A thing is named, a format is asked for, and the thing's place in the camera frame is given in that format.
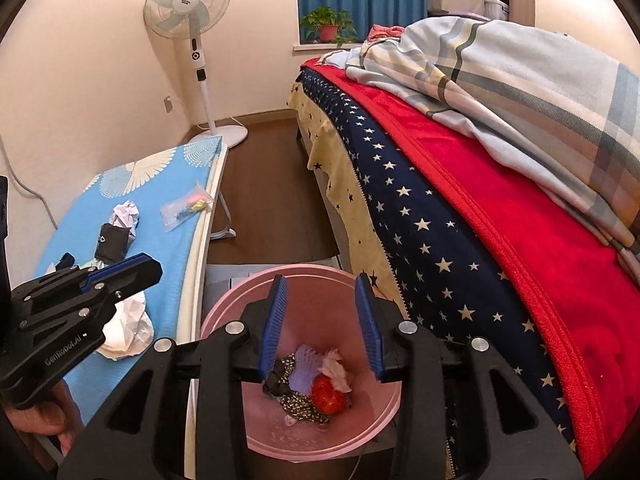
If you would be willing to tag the white tissue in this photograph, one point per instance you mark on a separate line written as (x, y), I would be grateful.
(337, 370)

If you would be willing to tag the potted green plant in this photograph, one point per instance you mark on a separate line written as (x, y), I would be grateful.
(327, 25)

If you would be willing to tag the clear bag with colourful bits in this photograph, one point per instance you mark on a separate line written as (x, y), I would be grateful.
(180, 210)

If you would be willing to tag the pink cloth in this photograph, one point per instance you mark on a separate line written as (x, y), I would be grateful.
(382, 32)

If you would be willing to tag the plaid blanket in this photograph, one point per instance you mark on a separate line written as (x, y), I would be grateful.
(510, 85)

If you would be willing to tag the white pedestal fan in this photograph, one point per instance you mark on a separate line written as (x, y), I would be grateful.
(202, 70)

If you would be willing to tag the crumpled white paper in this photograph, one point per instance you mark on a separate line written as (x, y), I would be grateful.
(125, 212)

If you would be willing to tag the navy star bed sheet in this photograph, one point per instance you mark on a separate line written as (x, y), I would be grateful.
(425, 240)

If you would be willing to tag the clear storage bin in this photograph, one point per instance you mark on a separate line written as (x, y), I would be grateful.
(496, 9)

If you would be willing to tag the yellow star bed sheet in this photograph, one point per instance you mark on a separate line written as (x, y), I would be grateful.
(332, 160)

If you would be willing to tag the blue patterned table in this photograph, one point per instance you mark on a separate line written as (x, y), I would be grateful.
(165, 260)

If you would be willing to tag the black dotted wrapper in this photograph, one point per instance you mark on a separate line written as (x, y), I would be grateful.
(297, 405)

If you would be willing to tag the black snack packet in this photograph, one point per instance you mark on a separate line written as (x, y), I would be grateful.
(111, 242)

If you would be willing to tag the white plastic bag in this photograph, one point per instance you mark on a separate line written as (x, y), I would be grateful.
(131, 330)

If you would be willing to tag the white windowsill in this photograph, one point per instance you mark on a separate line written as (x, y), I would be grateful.
(320, 46)

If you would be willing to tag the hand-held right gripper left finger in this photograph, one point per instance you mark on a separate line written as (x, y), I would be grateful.
(272, 332)

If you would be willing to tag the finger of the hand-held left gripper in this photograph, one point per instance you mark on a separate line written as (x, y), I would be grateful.
(135, 280)
(100, 269)

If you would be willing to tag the person's left hand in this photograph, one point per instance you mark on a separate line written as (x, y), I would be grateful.
(37, 417)

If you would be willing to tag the red crumpled wrapper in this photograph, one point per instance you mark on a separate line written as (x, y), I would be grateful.
(329, 395)

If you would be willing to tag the pink plastic basin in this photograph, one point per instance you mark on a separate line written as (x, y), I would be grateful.
(320, 305)

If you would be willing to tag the white foam fruit net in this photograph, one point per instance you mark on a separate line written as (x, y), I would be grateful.
(307, 367)

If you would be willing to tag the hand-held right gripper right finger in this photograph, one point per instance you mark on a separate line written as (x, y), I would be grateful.
(371, 332)

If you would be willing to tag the red blanket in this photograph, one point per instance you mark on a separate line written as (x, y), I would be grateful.
(500, 220)

